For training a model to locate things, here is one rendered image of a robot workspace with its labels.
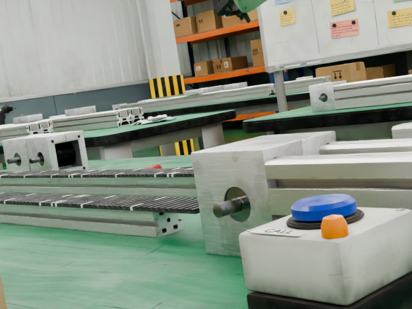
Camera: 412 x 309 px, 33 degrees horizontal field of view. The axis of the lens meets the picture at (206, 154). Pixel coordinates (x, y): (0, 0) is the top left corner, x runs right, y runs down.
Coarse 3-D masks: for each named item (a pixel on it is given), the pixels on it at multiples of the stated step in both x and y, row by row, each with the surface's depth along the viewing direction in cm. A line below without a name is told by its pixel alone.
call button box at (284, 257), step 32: (288, 224) 43; (320, 224) 42; (352, 224) 41; (384, 224) 41; (256, 256) 43; (288, 256) 41; (320, 256) 39; (352, 256) 39; (384, 256) 41; (256, 288) 44; (288, 288) 42; (320, 288) 40; (352, 288) 39; (384, 288) 41
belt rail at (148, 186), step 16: (16, 192) 138; (32, 192) 133; (48, 192) 129; (64, 192) 125; (80, 192) 121; (96, 192) 117; (112, 192) 114; (128, 192) 110; (144, 192) 107; (160, 192) 105; (176, 192) 102; (192, 192) 99
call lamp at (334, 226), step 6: (330, 216) 39; (336, 216) 39; (342, 216) 39; (324, 222) 39; (330, 222) 39; (336, 222) 39; (342, 222) 39; (324, 228) 39; (330, 228) 39; (336, 228) 39; (342, 228) 39; (324, 234) 39; (330, 234) 39; (336, 234) 39; (342, 234) 39
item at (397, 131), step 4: (400, 124) 71; (404, 124) 70; (408, 124) 70; (392, 128) 70; (396, 128) 70; (400, 128) 70; (404, 128) 69; (408, 128) 69; (392, 132) 70; (396, 132) 70; (400, 132) 70; (404, 132) 69; (408, 132) 69; (392, 136) 70; (396, 136) 70; (400, 136) 70; (404, 136) 69; (408, 136) 69
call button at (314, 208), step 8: (304, 200) 44; (312, 200) 43; (320, 200) 43; (328, 200) 43; (336, 200) 42; (344, 200) 42; (352, 200) 43; (296, 208) 43; (304, 208) 42; (312, 208) 42; (320, 208) 42; (328, 208) 42; (336, 208) 42; (344, 208) 42; (352, 208) 42; (296, 216) 43; (304, 216) 42; (312, 216) 42; (320, 216) 42
